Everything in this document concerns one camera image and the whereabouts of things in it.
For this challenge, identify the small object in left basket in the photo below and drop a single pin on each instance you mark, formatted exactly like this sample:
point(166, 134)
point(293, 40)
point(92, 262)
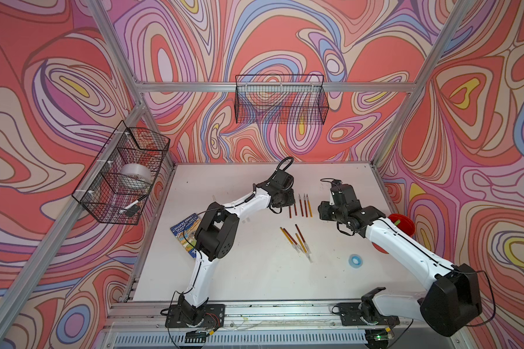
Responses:
point(131, 209)

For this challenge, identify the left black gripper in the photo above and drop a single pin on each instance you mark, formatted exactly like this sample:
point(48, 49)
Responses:
point(291, 201)

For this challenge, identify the blue treehouse paperback book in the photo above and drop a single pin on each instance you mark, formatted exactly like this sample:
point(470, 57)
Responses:
point(184, 231)

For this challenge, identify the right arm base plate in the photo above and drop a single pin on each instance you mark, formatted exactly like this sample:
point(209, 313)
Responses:
point(358, 314)

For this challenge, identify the black wire basket back wall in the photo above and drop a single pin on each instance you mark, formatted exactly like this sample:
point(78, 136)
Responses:
point(280, 99)

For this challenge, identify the black wire basket wall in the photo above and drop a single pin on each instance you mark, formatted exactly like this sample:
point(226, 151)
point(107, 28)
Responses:
point(117, 187)
point(280, 99)

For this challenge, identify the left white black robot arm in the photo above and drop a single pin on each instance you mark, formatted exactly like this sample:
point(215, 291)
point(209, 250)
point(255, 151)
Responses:
point(216, 234)

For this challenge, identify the blue tape roll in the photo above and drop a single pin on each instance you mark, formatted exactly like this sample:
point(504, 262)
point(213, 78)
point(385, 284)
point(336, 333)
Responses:
point(355, 261)

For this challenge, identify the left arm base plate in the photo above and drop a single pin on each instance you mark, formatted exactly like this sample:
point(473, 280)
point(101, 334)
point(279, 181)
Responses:
point(210, 316)

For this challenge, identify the grey duct tape roll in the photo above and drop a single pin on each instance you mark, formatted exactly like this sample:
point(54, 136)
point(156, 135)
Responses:
point(135, 177)

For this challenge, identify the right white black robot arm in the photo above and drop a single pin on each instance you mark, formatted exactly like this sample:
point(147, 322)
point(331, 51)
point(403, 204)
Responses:
point(451, 297)

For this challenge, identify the red plastic cup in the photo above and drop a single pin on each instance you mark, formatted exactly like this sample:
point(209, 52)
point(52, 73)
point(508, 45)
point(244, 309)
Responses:
point(387, 236)

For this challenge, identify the black wire basket left wall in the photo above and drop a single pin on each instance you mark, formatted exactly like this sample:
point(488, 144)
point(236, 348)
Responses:
point(117, 187)

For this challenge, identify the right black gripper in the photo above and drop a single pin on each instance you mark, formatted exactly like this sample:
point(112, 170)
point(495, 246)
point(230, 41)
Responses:
point(323, 211)

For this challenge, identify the yellow carving knife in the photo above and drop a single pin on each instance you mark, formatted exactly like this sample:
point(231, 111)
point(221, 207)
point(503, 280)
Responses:
point(308, 204)

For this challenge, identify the yellow knife centre group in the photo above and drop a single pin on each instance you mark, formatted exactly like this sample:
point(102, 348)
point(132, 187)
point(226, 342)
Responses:
point(290, 239)

